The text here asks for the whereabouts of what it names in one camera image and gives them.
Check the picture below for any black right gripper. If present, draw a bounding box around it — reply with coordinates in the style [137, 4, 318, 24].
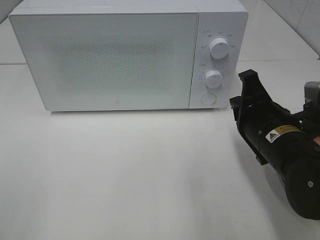
[229, 70, 312, 166]

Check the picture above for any white door release button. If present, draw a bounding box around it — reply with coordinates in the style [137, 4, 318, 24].
[201, 93, 217, 106]

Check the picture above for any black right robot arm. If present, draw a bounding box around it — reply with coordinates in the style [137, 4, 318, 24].
[229, 69, 320, 220]

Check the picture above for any white lower microwave knob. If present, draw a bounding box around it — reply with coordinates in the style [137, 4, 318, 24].
[204, 70, 223, 89]

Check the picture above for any white microwave knob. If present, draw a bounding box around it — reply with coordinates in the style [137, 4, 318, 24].
[209, 35, 230, 59]
[204, 70, 223, 89]

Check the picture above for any white upper microwave knob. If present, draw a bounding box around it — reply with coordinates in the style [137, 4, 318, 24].
[209, 35, 230, 59]

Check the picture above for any white microwave oven body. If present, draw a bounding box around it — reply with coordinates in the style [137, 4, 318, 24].
[9, 0, 249, 111]

